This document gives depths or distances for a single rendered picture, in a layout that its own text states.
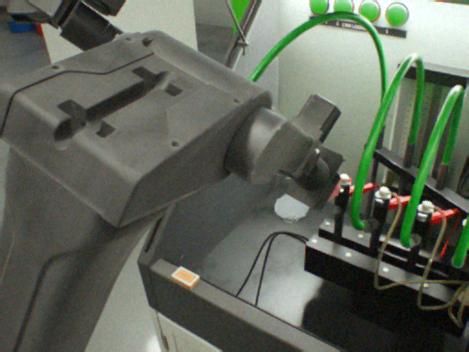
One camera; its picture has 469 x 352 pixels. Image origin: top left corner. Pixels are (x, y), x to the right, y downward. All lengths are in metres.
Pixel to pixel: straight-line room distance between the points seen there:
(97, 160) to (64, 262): 0.05
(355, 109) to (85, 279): 0.97
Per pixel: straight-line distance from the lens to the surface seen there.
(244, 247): 1.16
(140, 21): 3.65
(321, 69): 1.12
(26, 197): 0.20
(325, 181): 0.75
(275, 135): 0.23
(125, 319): 2.13
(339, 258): 0.93
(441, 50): 1.01
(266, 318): 0.86
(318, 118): 0.67
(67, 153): 0.18
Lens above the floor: 1.64
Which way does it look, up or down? 35 degrees down
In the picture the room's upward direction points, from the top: 4 degrees counter-clockwise
